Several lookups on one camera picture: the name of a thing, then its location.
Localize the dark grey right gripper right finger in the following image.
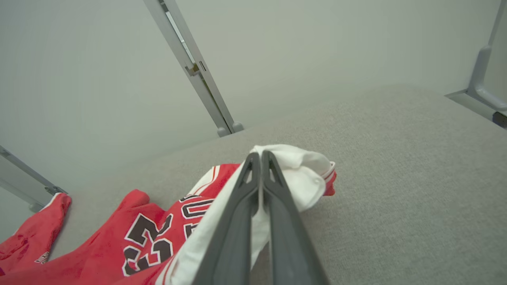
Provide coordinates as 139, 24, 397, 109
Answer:
261, 150, 329, 285

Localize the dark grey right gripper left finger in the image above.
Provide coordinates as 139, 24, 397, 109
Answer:
192, 152, 262, 285

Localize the red Bulls basketball jersey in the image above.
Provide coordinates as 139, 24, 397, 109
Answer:
0, 144, 337, 285

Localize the grey partition post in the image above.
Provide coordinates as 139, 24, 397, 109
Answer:
467, 0, 507, 112
162, 0, 244, 133
0, 146, 68, 213
143, 0, 233, 138

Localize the grey partition base rail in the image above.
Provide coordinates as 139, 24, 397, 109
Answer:
446, 90, 507, 129

